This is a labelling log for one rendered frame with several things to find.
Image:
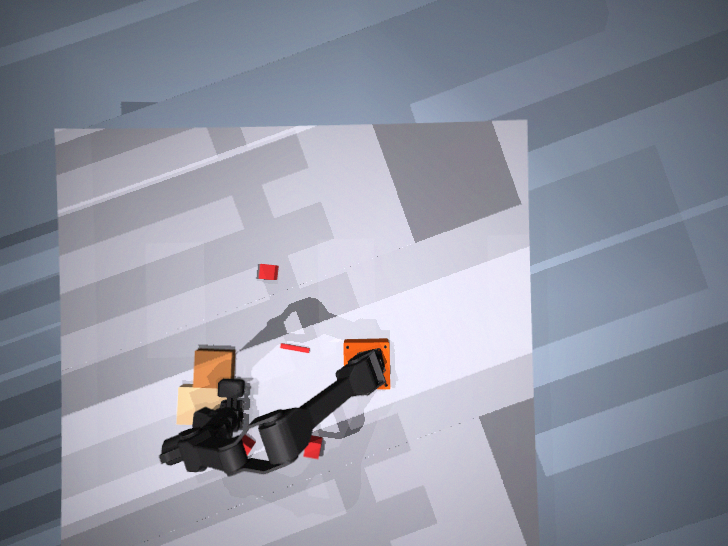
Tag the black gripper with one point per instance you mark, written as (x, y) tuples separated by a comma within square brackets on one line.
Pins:
[(233, 409)]

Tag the red flat bar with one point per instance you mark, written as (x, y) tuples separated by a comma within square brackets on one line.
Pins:
[(295, 348)]

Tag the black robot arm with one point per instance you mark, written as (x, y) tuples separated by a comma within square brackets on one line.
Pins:
[(285, 433)]

